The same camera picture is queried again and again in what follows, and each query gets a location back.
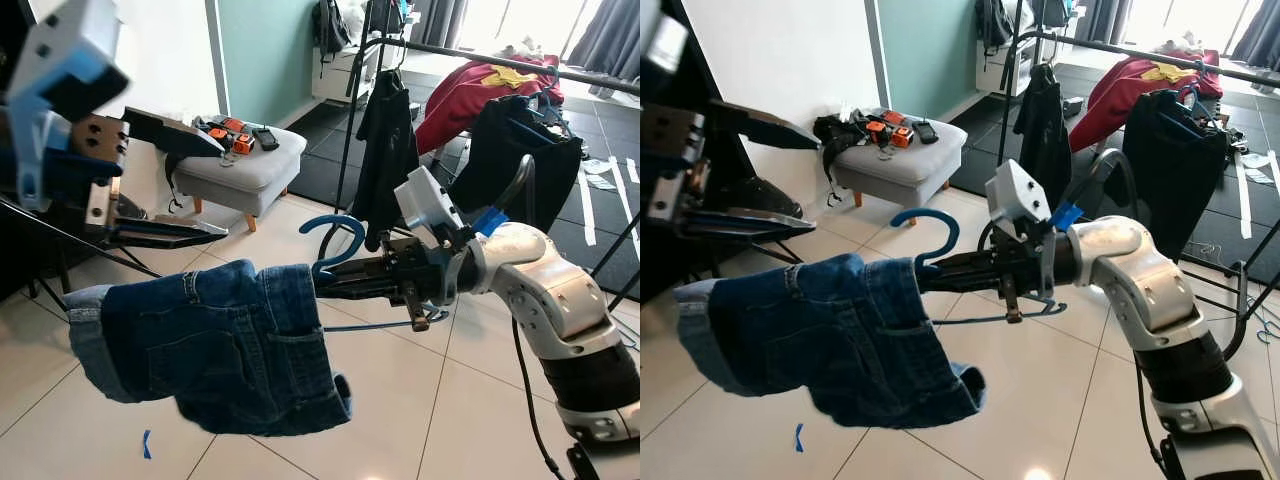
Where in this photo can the white cabinet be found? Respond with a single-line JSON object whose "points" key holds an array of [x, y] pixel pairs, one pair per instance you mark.
{"points": [[335, 80], [998, 72]]}

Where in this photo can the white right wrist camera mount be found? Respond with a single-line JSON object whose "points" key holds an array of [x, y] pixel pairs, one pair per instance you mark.
{"points": [[1018, 190], [425, 200]]}

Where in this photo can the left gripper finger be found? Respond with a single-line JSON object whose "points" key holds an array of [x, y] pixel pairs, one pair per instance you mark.
{"points": [[160, 130], [160, 235], [755, 122], [740, 225]]}

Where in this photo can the black remote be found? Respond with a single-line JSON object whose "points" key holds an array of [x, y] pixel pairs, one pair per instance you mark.
{"points": [[267, 138], [925, 131]]}

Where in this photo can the blue denim shorts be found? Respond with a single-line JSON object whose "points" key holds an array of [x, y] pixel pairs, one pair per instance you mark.
{"points": [[820, 340], [200, 340]]}

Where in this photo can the black metal clothes rack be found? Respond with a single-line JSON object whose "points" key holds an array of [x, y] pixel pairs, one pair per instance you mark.
{"points": [[1100, 47], [450, 55]]}

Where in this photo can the black backpack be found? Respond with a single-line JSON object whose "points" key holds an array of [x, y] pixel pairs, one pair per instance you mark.
{"points": [[992, 25], [330, 28]]}

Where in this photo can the large red cloth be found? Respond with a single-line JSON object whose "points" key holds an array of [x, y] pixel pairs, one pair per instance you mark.
{"points": [[1110, 90], [460, 100]]}

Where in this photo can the grey ottoman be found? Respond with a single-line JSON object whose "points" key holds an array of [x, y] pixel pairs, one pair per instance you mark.
{"points": [[900, 165], [250, 170]]}

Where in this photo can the blue floor tape mark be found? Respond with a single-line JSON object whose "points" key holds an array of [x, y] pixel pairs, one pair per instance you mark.
{"points": [[800, 438]]}

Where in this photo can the yellow cloth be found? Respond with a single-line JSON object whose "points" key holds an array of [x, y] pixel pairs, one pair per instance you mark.
{"points": [[1168, 72], [505, 76]]}

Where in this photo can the orange black gadget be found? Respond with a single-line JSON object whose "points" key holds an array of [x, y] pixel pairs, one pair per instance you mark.
{"points": [[902, 137], [228, 127], [878, 123], [244, 145]]}

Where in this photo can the grey curtain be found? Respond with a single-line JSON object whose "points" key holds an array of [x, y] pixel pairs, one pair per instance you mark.
{"points": [[605, 35], [1105, 20], [1258, 30], [440, 22]]}

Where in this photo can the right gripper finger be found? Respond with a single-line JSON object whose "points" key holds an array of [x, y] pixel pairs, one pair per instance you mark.
{"points": [[955, 283], [355, 274], [955, 266], [355, 290]]}

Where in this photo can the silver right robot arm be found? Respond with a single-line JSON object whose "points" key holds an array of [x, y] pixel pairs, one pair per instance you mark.
{"points": [[1160, 290], [550, 300]]}

